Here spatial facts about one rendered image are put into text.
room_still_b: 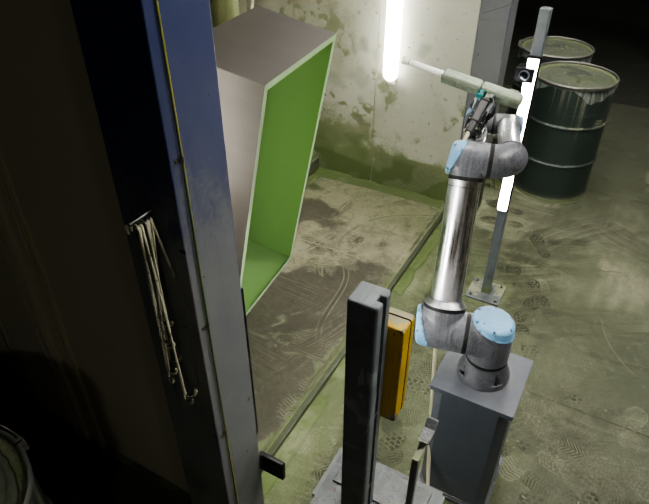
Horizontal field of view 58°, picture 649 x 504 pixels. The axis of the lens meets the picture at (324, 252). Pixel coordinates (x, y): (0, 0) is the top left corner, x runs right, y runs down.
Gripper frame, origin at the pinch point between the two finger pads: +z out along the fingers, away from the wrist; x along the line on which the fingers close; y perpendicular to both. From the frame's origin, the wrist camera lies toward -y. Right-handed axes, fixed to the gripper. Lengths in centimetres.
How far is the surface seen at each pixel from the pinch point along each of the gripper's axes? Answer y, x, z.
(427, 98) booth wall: -92, 57, -148
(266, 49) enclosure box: 32, 72, 22
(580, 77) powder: -167, -26, -166
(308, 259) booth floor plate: 42, 74, -164
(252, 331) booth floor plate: 103, 69, -126
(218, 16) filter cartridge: -43, 175, -80
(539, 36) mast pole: -64, -3, -33
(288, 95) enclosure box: 19, 79, -23
